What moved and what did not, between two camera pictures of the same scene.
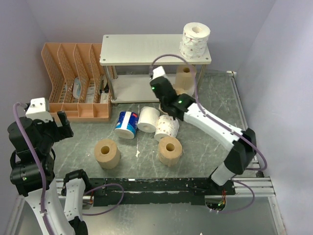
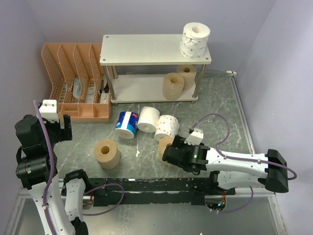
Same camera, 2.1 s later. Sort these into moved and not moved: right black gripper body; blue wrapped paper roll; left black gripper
Moved: right black gripper body
Not moved: blue wrapped paper roll; left black gripper
